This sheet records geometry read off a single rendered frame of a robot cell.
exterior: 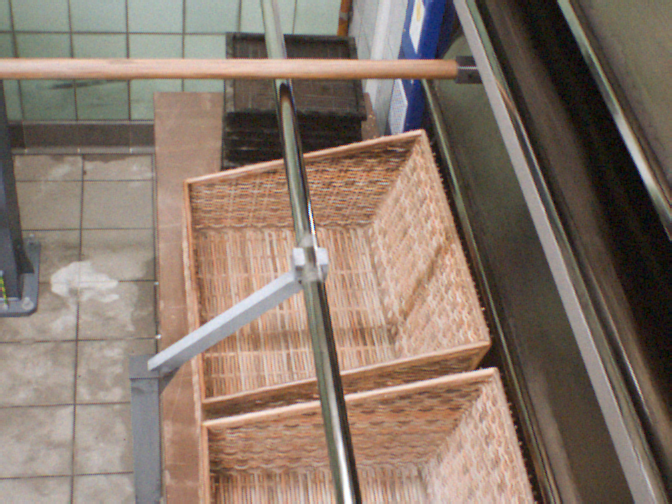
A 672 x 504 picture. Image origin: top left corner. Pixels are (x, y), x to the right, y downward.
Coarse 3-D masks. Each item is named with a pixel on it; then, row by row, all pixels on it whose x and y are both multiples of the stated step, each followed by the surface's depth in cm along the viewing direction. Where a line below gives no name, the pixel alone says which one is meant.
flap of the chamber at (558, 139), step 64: (512, 0) 154; (512, 64) 142; (576, 64) 146; (512, 128) 132; (576, 128) 135; (576, 192) 126; (640, 192) 129; (640, 256) 121; (576, 320) 113; (640, 320) 113; (640, 384) 107
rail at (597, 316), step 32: (480, 0) 147; (480, 32) 143; (512, 96) 133; (544, 160) 125; (544, 192) 122; (576, 256) 115; (576, 288) 113; (608, 320) 109; (608, 352) 106; (640, 416) 101; (640, 448) 99
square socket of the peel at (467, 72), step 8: (456, 56) 175; (464, 56) 175; (472, 56) 176; (456, 64) 174; (464, 64) 174; (472, 64) 174; (456, 72) 174; (464, 72) 174; (472, 72) 174; (456, 80) 175; (464, 80) 175; (472, 80) 175; (480, 80) 175
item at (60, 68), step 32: (0, 64) 162; (32, 64) 163; (64, 64) 164; (96, 64) 165; (128, 64) 165; (160, 64) 166; (192, 64) 167; (224, 64) 168; (256, 64) 169; (288, 64) 169; (320, 64) 170; (352, 64) 171; (384, 64) 172; (416, 64) 173; (448, 64) 174
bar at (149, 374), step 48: (288, 96) 170; (288, 144) 162; (288, 192) 157; (288, 288) 150; (192, 336) 156; (144, 384) 159; (336, 384) 132; (144, 432) 167; (336, 432) 127; (144, 480) 176; (336, 480) 123
